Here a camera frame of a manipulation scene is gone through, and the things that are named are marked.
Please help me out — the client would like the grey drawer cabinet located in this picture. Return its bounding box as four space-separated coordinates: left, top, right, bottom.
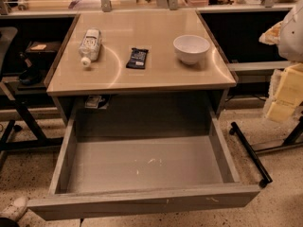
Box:
47 9 237 121

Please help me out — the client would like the black bar on floor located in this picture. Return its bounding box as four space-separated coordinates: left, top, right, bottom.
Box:
229 122 273 188

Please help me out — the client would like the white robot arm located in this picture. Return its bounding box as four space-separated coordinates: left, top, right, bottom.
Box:
266 0 303 122

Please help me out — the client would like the dark blue snack bar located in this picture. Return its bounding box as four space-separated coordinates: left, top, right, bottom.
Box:
126 47 149 69

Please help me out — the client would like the white label under tabletop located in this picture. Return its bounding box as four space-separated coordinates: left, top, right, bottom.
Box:
85 96 101 109

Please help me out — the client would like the open grey top drawer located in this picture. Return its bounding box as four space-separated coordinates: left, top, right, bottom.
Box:
29 109 259 220

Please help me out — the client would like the black chair frame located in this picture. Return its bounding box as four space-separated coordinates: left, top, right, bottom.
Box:
0 26 63 165

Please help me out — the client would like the white shoe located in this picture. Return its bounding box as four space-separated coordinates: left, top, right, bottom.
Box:
0 197 28 222

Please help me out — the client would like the clear plastic water bottle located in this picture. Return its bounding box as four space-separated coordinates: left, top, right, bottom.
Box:
79 28 102 67

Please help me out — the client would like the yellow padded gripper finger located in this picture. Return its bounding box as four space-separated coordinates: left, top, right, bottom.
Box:
265 63 303 122

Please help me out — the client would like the white ceramic bowl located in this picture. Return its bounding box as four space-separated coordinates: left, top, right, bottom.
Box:
173 35 210 65

